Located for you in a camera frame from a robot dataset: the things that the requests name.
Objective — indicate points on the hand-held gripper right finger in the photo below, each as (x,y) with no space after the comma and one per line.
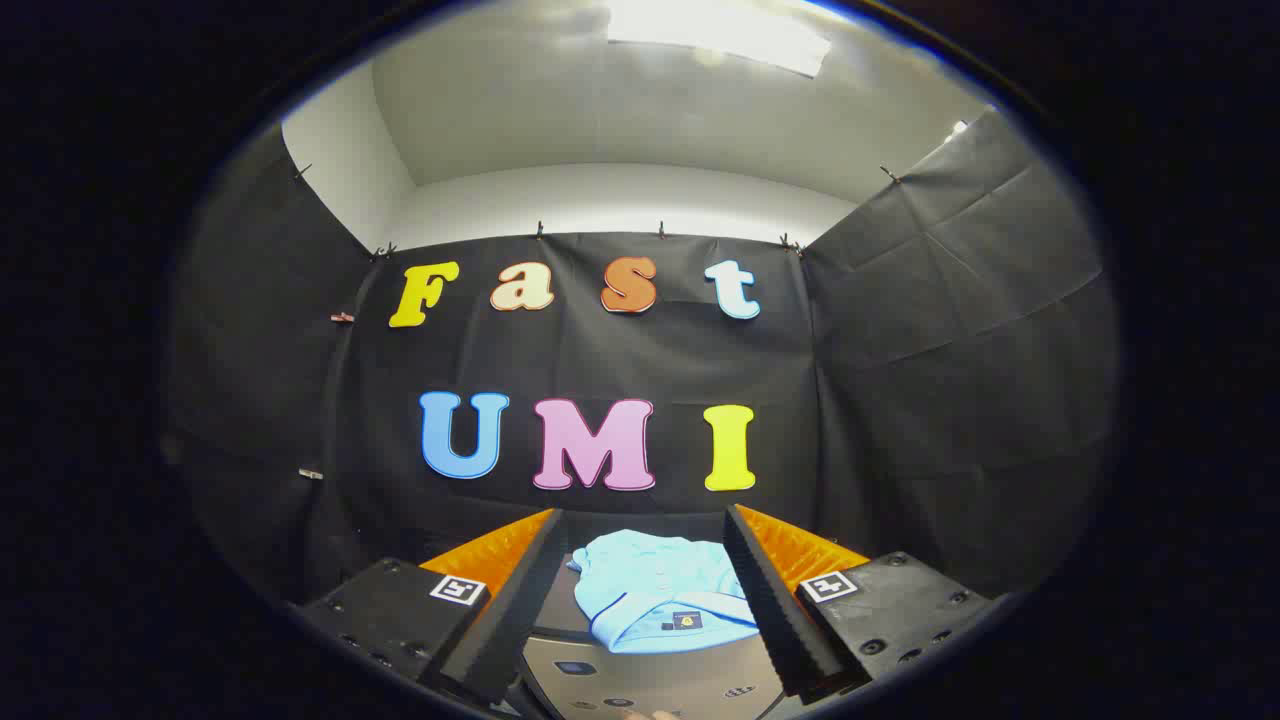
(770,610)

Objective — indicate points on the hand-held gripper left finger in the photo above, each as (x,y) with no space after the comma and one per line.
(520,610)

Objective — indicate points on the light blue polo shirt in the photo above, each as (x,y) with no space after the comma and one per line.
(650,590)

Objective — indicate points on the grey cabinet with icons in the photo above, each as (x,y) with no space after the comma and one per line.
(650,685)

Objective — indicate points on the black backdrop cloth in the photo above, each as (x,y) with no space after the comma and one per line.
(600,350)

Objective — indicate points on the ceiling light panel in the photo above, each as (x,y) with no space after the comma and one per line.
(720,30)

